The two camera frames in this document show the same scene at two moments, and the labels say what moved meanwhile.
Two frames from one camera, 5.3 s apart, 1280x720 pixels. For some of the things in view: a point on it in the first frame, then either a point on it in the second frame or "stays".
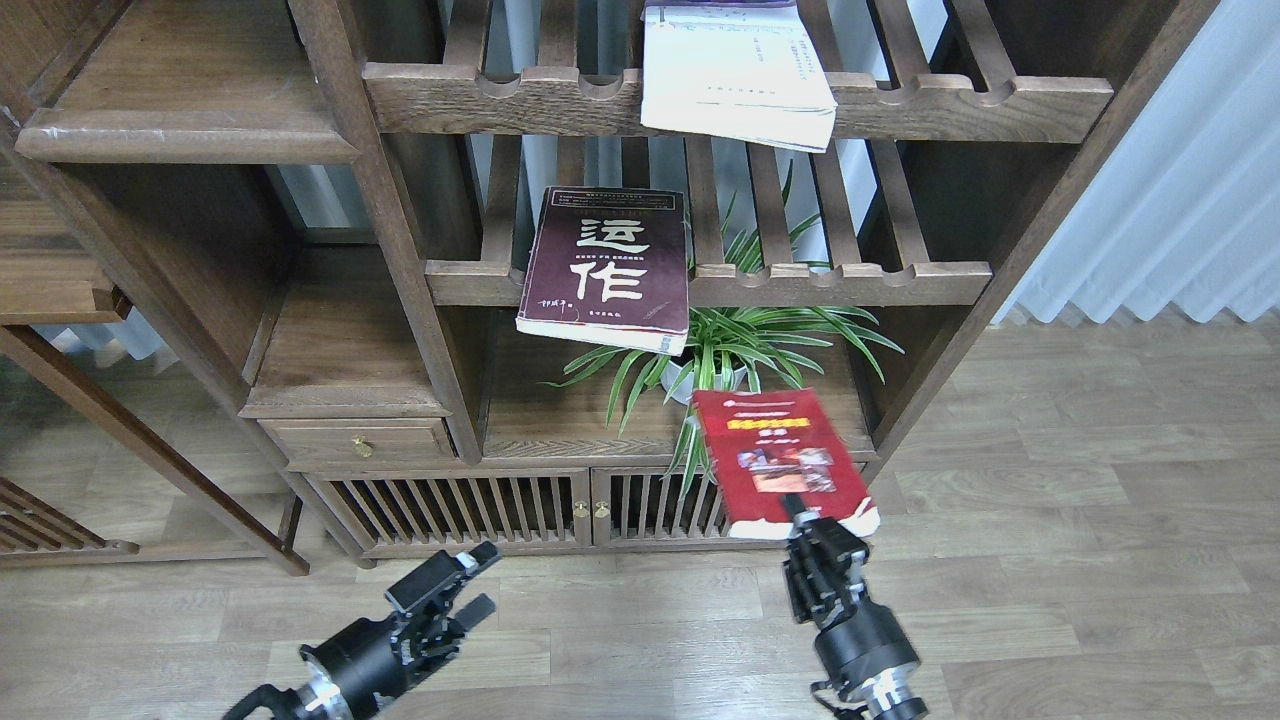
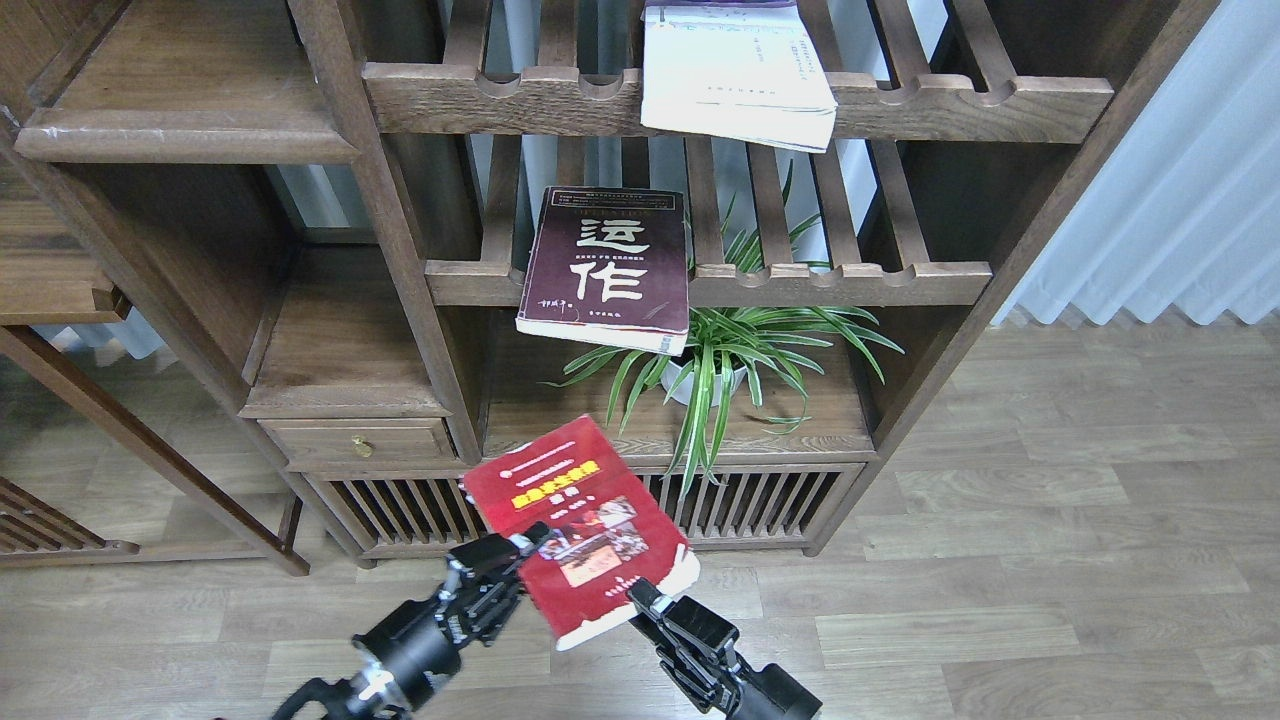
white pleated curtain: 1186,208 stays
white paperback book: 747,70 stays
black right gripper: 857,639 to 726,683
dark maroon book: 610,267 stays
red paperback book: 767,444 to 605,529
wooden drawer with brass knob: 307,441 stays
